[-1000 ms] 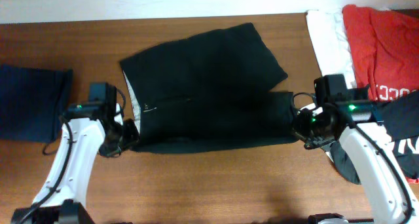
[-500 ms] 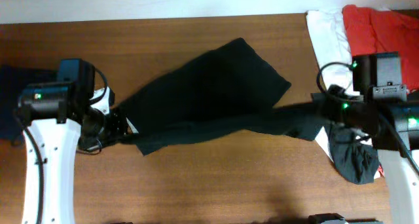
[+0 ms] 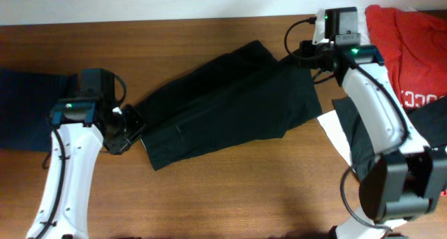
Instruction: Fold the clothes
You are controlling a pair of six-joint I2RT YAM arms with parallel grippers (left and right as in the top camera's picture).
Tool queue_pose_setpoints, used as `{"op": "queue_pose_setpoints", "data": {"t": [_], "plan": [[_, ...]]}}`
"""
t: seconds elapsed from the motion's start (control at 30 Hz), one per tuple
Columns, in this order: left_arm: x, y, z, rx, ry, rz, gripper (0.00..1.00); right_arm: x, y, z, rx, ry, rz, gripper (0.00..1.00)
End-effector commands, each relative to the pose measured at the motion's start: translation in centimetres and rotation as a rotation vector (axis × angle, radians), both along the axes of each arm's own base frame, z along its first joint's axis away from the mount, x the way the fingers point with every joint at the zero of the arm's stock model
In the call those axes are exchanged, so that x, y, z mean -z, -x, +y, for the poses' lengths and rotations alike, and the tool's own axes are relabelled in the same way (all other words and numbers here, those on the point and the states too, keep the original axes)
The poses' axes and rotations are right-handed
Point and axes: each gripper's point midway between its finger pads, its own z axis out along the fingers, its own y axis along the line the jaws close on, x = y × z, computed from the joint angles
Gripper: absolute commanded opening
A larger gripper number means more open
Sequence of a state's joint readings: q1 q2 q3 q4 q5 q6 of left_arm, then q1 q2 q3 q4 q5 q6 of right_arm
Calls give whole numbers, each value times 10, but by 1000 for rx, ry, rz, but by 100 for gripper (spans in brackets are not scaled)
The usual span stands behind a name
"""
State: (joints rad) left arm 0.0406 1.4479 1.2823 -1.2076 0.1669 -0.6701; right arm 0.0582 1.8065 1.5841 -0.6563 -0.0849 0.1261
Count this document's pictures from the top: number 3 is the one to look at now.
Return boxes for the black printed garment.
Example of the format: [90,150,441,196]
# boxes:
[332,97,446,180]

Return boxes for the black shorts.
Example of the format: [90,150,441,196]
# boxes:
[136,41,322,171]

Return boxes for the red shirt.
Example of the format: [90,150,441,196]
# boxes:
[365,5,446,109]

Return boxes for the folded navy blue garment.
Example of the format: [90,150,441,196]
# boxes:
[1,69,78,152]

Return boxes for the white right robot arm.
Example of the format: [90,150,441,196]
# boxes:
[296,40,446,238]

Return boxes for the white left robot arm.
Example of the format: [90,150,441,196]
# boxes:
[27,99,145,238]

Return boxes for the white garment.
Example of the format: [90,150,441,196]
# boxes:
[317,110,352,166]

